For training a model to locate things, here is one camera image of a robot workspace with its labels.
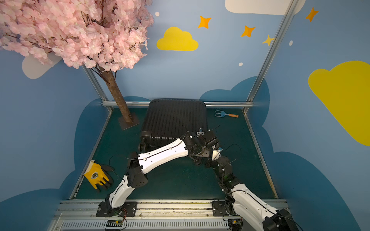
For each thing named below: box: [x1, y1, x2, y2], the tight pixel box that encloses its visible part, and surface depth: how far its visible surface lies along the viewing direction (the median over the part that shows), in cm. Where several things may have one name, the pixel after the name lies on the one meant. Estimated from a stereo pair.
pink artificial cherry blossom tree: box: [0, 0, 155, 131], surface depth 53 cm
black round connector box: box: [227, 218, 244, 231], surface depth 74 cm
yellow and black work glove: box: [83, 159, 115, 193], surface depth 86 cm
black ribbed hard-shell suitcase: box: [138, 98, 209, 153], surface depth 88 cm
